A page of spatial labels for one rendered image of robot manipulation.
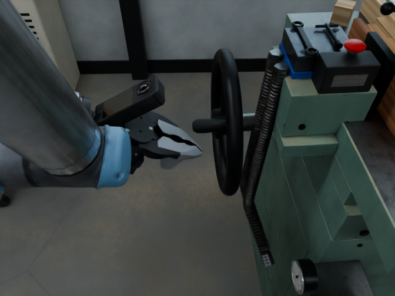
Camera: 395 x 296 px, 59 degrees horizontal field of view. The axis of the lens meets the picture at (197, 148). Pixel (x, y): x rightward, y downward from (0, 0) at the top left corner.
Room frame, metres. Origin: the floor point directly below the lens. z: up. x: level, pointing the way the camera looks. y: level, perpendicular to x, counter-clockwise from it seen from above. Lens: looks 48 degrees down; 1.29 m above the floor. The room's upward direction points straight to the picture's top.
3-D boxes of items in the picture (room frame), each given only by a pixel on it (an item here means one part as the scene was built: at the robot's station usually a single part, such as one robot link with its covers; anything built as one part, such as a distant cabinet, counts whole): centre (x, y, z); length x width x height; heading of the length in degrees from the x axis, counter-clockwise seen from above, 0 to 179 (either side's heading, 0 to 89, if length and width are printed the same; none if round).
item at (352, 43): (0.45, -0.23, 1.02); 0.03 x 0.03 x 0.01
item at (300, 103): (0.48, -0.20, 0.91); 0.15 x 0.14 x 0.09; 4
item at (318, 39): (0.47, -0.20, 0.99); 0.13 x 0.11 x 0.06; 4
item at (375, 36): (0.48, -0.26, 0.95); 0.09 x 0.07 x 0.09; 4
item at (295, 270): (0.25, -0.20, 0.65); 0.06 x 0.04 x 0.08; 4
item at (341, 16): (0.74, -0.33, 0.92); 0.04 x 0.04 x 0.04; 61
